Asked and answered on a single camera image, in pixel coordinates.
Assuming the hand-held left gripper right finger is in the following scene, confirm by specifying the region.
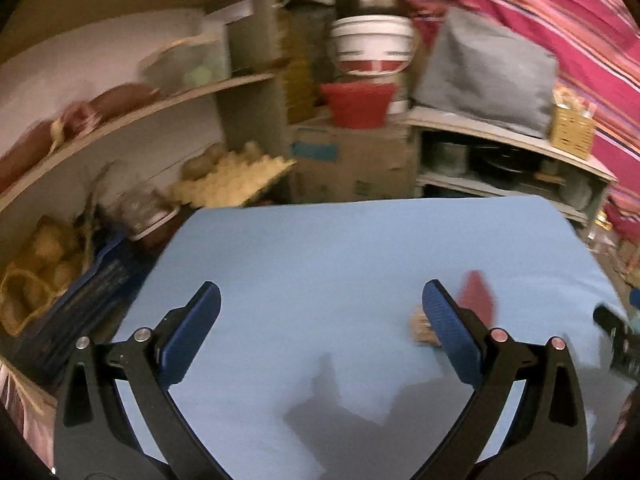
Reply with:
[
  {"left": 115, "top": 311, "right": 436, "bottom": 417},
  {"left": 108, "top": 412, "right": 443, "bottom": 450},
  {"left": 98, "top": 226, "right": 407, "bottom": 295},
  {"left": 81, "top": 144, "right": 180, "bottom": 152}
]
[{"left": 421, "top": 280, "right": 588, "bottom": 480}]

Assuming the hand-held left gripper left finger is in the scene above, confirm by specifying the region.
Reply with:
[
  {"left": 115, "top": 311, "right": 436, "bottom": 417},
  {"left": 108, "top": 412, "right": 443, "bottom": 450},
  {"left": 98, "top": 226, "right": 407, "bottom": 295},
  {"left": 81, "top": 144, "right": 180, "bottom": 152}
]
[{"left": 52, "top": 281, "right": 236, "bottom": 480}]

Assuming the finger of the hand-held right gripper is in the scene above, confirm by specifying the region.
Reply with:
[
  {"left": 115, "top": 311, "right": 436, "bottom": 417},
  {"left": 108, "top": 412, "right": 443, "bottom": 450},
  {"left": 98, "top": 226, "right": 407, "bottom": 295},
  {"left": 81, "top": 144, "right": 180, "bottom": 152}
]
[{"left": 592, "top": 303, "right": 624, "bottom": 332}]

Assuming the brown wrapper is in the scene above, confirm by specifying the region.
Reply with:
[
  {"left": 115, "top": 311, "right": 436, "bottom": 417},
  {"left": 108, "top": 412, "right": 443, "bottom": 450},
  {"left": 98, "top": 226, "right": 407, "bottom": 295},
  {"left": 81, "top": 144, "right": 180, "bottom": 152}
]
[{"left": 408, "top": 305, "right": 443, "bottom": 347}]

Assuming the red snack wrapper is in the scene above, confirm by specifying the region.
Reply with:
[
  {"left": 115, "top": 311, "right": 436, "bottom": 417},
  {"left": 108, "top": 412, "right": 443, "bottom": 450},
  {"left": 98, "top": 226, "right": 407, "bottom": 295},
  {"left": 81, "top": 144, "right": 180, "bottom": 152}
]
[{"left": 458, "top": 270, "right": 499, "bottom": 327}]

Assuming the clear bottle with yellow label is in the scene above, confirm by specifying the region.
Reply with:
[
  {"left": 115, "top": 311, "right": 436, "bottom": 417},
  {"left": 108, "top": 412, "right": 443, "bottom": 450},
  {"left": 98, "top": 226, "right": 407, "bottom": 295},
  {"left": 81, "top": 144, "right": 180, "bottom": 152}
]
[{"left": 591, "top": 210, "right": 614, "bottom": 247}]

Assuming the dark blue box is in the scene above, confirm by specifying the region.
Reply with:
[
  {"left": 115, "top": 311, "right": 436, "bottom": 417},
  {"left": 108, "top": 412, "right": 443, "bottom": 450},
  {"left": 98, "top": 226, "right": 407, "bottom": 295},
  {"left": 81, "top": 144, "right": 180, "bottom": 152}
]
[{"left": 12, "top": 234, "right": 157, "bottom": 387}]

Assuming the grey pot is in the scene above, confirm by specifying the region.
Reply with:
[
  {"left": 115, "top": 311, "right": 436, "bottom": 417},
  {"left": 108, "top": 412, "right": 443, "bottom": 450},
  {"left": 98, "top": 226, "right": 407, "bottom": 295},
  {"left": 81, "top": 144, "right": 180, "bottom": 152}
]
[{"left": 564, "top": 172, "right": 597, "bottom": 212}]

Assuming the light blue table mat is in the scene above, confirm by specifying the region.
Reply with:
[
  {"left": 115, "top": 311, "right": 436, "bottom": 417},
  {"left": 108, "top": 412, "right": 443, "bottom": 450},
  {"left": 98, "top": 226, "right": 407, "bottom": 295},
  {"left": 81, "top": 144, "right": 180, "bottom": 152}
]
[{"left": 112, "top": 196, "right": 629, "bottom": 480}]

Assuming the yellow egg tray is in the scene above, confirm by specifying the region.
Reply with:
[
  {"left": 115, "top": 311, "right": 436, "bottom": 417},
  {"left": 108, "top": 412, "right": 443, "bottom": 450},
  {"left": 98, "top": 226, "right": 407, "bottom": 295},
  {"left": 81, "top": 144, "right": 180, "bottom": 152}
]
[{"left": 169, "top": 142, "right": 297, "bottom": 209}]

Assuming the small metal pot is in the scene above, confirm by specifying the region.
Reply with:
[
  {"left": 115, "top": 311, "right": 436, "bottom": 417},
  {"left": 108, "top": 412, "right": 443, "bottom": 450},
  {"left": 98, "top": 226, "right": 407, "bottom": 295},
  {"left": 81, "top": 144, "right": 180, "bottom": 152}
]
[{"left": 432, "top": 141, "right": 471, "bottom": 179}]

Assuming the black pan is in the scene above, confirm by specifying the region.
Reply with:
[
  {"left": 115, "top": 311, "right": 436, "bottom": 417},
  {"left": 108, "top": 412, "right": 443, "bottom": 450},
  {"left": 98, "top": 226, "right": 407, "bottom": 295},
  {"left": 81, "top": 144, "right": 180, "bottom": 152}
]
[{"left": 472, "top": 145, "right": 532, "bottom": 181}]

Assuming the cardboard box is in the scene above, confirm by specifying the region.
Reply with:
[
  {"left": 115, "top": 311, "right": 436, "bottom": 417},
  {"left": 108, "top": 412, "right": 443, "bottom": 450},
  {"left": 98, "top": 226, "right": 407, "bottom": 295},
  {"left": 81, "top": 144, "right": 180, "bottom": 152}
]
[{"left": 288, "top": 120, "right": 421, "bottom": 205}]

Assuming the yellow woven basket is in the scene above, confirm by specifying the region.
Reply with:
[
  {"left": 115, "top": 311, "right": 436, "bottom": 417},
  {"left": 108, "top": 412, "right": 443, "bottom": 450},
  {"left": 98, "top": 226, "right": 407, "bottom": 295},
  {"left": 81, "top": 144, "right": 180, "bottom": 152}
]
[{"left": 549, "top": 87, "right": 597, "bottom": 161}]

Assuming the low wooden cabinet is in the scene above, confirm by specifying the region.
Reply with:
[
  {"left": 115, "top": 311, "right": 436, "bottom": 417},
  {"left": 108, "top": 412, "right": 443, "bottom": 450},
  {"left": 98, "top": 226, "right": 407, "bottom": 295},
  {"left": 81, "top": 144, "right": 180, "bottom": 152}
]
[{"left": 400, "top": 107, "right": 619, "bottom": 229}]

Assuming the wooden shelf unit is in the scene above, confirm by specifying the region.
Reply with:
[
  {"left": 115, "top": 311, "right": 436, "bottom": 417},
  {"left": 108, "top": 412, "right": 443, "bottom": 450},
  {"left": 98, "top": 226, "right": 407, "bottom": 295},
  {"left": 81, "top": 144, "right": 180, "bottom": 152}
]
[{"left": 0, "top": 0, "right": 282, "bottom": 272}]

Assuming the reddish brown bag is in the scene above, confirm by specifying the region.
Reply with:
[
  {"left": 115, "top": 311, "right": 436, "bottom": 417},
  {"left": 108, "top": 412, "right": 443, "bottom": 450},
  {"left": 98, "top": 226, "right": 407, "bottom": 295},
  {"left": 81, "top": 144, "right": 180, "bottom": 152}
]
[{"left": 0, "top": 82, "right": 162, "bottom": 192}]

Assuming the red plastic basin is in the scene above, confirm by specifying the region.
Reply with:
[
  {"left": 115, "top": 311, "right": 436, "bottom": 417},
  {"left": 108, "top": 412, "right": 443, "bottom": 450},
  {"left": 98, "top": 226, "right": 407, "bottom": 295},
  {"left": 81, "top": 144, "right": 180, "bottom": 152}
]
[{"left": 320, "top": 82, "right": 396, "bottom": 129}]

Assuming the grey cushion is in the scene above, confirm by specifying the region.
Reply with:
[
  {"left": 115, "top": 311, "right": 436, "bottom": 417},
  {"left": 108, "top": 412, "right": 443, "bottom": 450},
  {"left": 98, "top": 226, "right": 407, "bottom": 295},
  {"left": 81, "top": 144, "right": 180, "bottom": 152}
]
[{"left": 414, "top": 7, "right": 560, "bottom": 139}]

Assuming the clear plastic container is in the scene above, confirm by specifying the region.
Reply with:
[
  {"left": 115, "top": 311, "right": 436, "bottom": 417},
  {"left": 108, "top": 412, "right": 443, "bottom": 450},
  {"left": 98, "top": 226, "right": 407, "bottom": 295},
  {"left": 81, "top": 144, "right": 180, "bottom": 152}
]
[{"left": 142, "top": 35, "right": 231, "bottom": 94}]

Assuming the yellow oil jug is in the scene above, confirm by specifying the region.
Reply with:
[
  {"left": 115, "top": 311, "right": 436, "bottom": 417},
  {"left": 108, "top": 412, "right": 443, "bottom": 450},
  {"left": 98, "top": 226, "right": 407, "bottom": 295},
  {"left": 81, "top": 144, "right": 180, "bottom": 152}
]
[{"left": 279, "top": 10, "right": 322, "bottom": 122}]

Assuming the pink striped cloth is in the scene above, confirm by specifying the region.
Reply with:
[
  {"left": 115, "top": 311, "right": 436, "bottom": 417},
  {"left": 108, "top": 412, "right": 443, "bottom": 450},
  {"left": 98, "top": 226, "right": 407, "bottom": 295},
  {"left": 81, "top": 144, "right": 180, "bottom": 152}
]
[{"left": 394, "top": 0, "right": 640, "bottom": 242}]

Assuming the white bucket with red band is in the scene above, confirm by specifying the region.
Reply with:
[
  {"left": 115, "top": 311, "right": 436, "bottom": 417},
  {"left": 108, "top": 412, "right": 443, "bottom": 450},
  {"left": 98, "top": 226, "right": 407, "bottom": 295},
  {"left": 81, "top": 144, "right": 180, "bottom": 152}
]
[{"left": 328, "top": 15, "right": 417, "bottom": 77}]

